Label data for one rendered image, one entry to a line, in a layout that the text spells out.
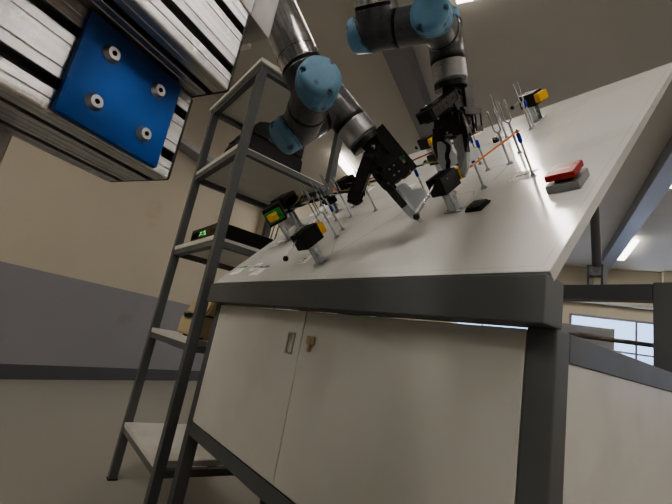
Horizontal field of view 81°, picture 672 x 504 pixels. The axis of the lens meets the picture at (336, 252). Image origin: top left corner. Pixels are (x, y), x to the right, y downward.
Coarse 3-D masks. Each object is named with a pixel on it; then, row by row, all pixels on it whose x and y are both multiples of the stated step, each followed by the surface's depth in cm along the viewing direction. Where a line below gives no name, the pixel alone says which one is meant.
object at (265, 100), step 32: (256, 64) 171; (224, 96) 199; (256, 96) 166; (288, 96) 189; (224, 160) 173; (256, 160) 166; (192, 192) 202; (224, 192) 213; (256, 192) 212; (320, 192) 190; (224, 224) 153; (192, 256) 200; (224, 256) 187; (160, 320) 188; (192, 320) 146; (192, 352) 142; (128, 416) 177; (160, 448) 134; (160, 480) 133
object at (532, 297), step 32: (224, 288) 132; (256, 288) 114; (288, 288) 100; (320, 288) 89; (352, 288) 80; (384, 288) 73; (416, 288) 67; (448, 288) 62; (480, 288) 58; (512, 288) 54; (544, 288) 51; (448, 320) 65; (480, 320) 58; (512, 320) 53; (544, 320) 50
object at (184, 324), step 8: (192, 304) 169; (208, 304) 158; (216, 304) 157; (184, 312) 168; (192, 312) 166; (208, 312) 155; (184, 320) 163; (208, 320) 154; (184, 328) 161; (208, 328) 154; (200, 336) 152; (208, 336) 154
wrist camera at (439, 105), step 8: (440, 96) 88; (448, 96) 84; (456, 96) 86; (432, 104) 83; (440, 104) 83; (448, 104) 84; (424, 112) 82; (432, 112) 81; (440, 112) 83; (424, 120) 83; (432, 120) 83
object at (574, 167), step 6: (570, 162) 71; (576, 162) 70; (582, 162) 70; (552, 168) 73; (558, 168) 72; (564, 168) 70; (570, 168) 69; (576, 168) 68; (552, 174) 70; (558, 174) 69; (564, 174) 69; (570, 174) 68; (576, 174) 68; (546, 180) 71; (552, 180) 71; (558, 180) 71; (564, 180) 70
